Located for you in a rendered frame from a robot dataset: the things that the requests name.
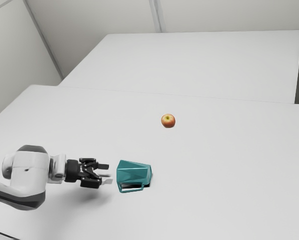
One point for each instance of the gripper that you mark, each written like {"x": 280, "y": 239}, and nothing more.
{"x": 73, "y": 171}

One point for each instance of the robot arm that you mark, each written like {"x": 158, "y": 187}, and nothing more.
{"x": 27, "y": 172}

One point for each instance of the teal faceted mug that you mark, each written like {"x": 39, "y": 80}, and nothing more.
{"x": 132, "y": 175}

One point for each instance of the red yellow apple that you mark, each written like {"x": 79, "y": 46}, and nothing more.
{"x": 168, "y": 121}

